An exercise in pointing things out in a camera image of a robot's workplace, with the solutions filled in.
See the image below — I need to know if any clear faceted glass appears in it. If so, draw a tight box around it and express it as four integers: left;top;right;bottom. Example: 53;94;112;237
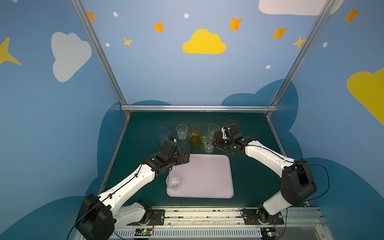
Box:
177;124;188;141
166;174;182;192
203;137;215;154

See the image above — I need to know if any lilac plastic tray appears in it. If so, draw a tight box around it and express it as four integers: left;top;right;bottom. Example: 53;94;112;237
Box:
167;154;234;199

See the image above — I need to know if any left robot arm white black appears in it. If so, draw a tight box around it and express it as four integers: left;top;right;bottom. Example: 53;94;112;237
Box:
74;140;190;240

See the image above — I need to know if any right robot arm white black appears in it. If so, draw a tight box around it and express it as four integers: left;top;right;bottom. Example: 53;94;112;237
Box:
214;124;318;225

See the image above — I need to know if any dark amber dimpled glass right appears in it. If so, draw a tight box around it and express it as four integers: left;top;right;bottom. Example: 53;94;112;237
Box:
213;131;223;147

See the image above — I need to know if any dark amber dimpled glass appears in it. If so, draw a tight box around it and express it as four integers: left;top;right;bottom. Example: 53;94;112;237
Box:
213;131;223;147
190;136;201;150

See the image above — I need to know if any tall green yellow glass rear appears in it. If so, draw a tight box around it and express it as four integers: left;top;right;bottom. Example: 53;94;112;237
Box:
225;119;238;126

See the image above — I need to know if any clear smooth glass rear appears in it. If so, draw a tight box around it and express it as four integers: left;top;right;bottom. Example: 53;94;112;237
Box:
208;123;221;138

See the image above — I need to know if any frosted blue tall cup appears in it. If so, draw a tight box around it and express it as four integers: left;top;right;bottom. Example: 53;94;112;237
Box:
155;126;170;146

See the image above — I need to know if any pale green small glass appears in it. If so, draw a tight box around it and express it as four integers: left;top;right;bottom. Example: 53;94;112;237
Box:
200;129;210;143

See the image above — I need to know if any dark amber dimpled glass left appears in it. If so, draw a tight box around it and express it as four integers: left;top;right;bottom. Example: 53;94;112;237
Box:
190;136;201;150

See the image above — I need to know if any yellow amber smooth glass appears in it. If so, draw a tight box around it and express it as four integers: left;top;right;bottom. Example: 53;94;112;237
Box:
188;125;201;138

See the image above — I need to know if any left green circuit board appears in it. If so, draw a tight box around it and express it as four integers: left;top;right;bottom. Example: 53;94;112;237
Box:
134;229;154;238

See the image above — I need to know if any green circuit board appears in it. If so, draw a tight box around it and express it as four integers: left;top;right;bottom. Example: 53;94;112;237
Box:
261;228;278;240
134;229;154;238

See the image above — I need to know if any right green circuit board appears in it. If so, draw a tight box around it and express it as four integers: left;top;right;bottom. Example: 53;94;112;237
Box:
261;228;278;240

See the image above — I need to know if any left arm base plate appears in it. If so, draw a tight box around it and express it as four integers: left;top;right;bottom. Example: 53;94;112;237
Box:
140;210;165;226

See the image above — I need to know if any aluminium frame horizontal bar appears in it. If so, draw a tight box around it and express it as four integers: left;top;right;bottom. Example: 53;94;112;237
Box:
121;105;278;113

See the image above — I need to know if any aluminium rail front base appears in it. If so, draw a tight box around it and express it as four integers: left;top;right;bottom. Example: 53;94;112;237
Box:
108;207;334;240

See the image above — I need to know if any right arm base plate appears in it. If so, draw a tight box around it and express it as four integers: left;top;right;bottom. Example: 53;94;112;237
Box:
240;209;285;225

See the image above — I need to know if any aluminium frame left post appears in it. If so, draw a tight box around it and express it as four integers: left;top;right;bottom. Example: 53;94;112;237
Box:
71;0;127;108

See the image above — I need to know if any aluminium frame post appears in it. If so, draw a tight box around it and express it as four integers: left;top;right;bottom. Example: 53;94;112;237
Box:
266;0;336;119
71;0;127;108

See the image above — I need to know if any aluminium frame right post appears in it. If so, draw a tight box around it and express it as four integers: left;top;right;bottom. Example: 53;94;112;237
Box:
266;0;336;119

